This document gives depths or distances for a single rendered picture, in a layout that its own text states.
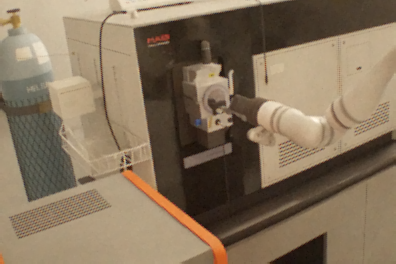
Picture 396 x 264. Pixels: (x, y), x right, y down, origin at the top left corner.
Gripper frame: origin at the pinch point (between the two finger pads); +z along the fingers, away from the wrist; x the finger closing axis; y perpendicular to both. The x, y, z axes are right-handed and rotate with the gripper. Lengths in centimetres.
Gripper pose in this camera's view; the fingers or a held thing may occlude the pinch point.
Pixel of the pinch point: (224, 109)
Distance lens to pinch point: 133.1
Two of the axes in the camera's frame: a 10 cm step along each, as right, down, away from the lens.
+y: 3.6, -9.3, -0.2
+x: -7.8, -2.9, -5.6
